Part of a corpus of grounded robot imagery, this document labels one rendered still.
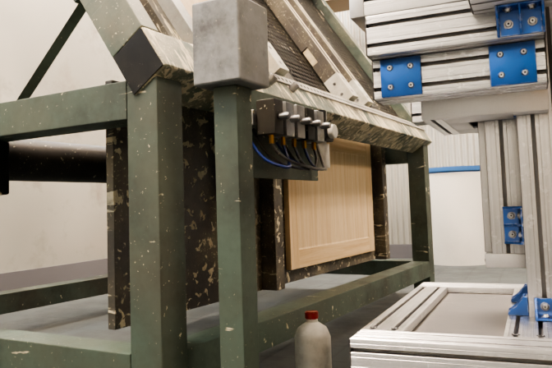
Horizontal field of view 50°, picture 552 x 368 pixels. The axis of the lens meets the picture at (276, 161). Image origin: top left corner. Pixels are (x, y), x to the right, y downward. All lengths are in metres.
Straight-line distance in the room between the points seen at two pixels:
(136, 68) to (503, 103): 0.82
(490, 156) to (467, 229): 3.20
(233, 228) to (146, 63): 0.42
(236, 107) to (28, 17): 3.50
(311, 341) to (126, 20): 0.94
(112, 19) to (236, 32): 0.35
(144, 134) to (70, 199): 3.39
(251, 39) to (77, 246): 3.67
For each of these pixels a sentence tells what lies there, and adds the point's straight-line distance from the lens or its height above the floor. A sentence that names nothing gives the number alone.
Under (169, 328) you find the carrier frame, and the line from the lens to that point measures 1.36.
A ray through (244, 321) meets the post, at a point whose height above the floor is 0.26.
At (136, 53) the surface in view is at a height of 0.84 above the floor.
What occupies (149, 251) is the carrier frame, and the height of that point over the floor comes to 0.40.
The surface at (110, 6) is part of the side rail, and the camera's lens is 1.49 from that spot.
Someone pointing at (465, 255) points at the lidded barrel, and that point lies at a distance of 4.72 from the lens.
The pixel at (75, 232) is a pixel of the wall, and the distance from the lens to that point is 4.76.
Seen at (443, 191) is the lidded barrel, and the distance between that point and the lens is 4.68.
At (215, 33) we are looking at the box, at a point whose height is 0.85.
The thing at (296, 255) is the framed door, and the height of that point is 0.30.
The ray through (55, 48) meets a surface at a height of 0.95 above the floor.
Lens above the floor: 0.49
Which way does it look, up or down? 4 degrees up
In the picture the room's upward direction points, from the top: 2 degrees counter-clockwise
